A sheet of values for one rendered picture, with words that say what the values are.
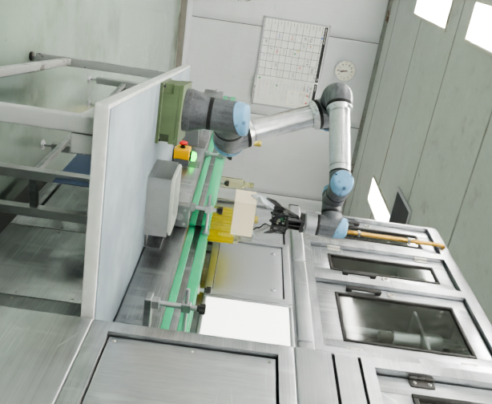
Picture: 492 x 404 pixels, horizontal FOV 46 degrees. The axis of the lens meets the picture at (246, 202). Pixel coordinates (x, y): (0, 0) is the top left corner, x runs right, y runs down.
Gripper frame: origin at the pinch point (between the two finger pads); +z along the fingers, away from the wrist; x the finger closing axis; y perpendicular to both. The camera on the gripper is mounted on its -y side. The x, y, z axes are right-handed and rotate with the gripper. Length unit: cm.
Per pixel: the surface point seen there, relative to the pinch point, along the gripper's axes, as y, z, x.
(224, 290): -4.7, 4.3, 33.5
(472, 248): -179, -161, 59
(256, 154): -631, -13, 108
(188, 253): 2.1, 19.2, 17.8
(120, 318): 47, 33, 22
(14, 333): 82, 50, 10
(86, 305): 71, 37, 6
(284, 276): -19.4, -19.1, 30.8
